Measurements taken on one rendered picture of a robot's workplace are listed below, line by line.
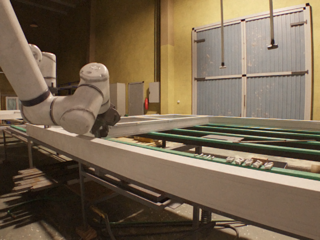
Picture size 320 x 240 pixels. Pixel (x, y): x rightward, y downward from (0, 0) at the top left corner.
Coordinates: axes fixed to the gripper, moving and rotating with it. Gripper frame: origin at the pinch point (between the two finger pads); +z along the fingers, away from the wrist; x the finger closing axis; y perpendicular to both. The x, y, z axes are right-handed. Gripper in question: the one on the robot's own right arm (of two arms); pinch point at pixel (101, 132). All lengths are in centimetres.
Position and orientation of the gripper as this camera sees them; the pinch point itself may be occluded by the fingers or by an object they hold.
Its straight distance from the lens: 89.7
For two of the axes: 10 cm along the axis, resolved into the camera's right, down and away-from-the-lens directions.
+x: -5.6, 6.0, -5.7
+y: -8.2, -5.2, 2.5
